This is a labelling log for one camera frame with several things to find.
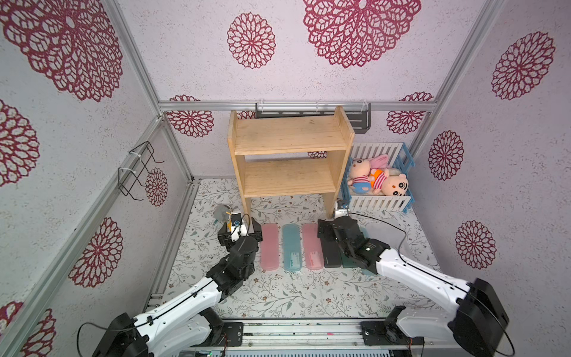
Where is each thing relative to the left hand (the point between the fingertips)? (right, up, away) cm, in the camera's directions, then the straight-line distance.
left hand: (239, 222), depth 78 cm
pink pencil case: (+28, -12, +17) cm, 35 cm away
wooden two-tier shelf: (+20, +31, +39) cm, 53 cm away
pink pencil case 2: (+9, -12, +16) cm, 22 cm away
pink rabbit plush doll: (+52, +22, +25) cm, 61 cm away
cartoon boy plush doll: (+62, +16, +25) cm, 68 cm away
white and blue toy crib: (+76, +29, +37) cm, 89 cm away
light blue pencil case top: (+19, -12, +16) cm, 28 cm away
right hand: (+34, 0, +5) cm, 34 cm away
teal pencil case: (+52, -7, +22) cm, 57 cm away
